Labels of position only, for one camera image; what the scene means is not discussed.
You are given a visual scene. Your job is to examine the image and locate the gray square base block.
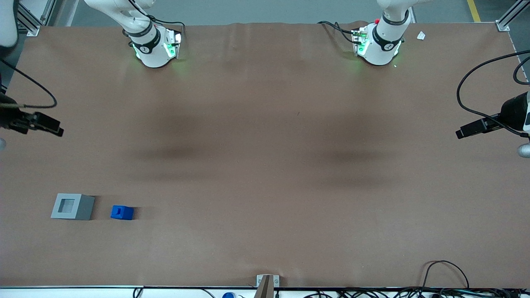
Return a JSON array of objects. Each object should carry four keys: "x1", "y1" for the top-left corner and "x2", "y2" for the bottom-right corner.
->
[{"x1": 51, "y1": 193, "x2": 96, "y2": 221}]

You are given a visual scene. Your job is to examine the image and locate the black left base cable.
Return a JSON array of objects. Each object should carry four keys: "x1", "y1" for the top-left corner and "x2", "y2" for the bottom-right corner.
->
[{"x1": 318, "y1": 20, "x2": 358, "y2": 44}]

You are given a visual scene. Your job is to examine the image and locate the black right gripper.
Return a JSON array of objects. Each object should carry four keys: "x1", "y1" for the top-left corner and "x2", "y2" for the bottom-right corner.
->
[{"x1": 0, "y1": 94, "x2": 64, "y2": 137}]

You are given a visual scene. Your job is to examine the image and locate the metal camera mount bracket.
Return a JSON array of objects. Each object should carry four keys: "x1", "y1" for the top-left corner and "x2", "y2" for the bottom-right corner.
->
[{"x1": 256, "y1": 274, "x2": 280, "y2": 298}]

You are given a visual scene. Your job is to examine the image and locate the aluminium frame profile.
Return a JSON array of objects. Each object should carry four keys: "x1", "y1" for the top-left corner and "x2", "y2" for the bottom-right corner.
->
[
  {"x1": 495, "y1": 0, "x2": 530, "y2": 32},
  {"x1": 16, "y1": 0, "x2": 56, "y2": 37}
]

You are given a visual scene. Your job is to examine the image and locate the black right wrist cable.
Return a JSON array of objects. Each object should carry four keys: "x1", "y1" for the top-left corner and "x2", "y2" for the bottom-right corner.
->
[{"x1": 0, "y1": 58, "x2": 58, "y2": 110}]

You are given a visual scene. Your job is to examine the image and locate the blue plastic part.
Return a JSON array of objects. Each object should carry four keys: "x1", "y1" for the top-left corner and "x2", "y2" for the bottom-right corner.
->
[{"x1": 111, "y1": 205, "x2": 135, "y2": 221}]

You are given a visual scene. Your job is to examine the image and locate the black base cable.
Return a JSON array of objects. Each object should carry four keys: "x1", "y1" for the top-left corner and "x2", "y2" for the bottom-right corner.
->
[
  {"x1": 318, "y1": 20, "x2": 358, "y2": 44},
  {"x1": 126, "y1": 0, "x2": 186, "y2": 38}
]

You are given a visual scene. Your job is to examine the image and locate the metal base connector plate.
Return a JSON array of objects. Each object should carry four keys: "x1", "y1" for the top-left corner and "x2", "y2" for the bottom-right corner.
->
[
  {"x1": 163, "y1": 28, "x2": 183, "y2": 60},
  {"x1": 352, "y1": 27, "x2": 370, "y2": 57}
]

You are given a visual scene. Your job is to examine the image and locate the black looped cable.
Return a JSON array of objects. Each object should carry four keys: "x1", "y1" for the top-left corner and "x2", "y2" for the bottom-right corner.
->
[{"x1": 513, "y1": 55, "x2": 530, "y2": 86}]

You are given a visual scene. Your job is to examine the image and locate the brown table mat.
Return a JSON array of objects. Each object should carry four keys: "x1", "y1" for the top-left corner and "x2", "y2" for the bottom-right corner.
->
[{"x1": 0, "y1": 21, "x2": 530, "y2": 288}]

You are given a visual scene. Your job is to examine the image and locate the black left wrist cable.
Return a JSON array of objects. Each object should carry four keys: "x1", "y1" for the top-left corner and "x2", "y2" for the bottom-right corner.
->
[{"x1": 456, "y1": 50, "x2": 530, "y2": 137}]

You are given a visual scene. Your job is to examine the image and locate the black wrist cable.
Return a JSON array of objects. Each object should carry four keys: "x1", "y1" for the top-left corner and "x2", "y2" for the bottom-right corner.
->
[
  {"x1": 0, "y1": 58, "x2": 58, "y2": 110},
  {"x1": 456, "y1": 50, "x2": 530, "y2": 137}
]

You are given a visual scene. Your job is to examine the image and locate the black cable bundle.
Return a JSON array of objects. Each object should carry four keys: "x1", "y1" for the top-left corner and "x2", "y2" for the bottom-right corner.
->
[{"x1": 304, "y1": 286, "x2": 530, "y2": 298}]

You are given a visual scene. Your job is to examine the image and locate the black arched cable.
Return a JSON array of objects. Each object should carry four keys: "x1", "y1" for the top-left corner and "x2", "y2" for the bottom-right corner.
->
[{"x1": 421, "y1": 260, "x2": 470, "y2": 290}]

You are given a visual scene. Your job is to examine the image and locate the black right base cable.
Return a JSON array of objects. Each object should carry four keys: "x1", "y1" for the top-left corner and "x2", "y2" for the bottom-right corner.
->
[{"x1": 126, "y1": 0, "x2": 186, "y2": 38}]

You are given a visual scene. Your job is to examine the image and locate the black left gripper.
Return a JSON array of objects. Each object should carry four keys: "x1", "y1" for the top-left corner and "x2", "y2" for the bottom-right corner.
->
[{"x1": 455, "y1": 91, "x2": 530, "y2": 139}]

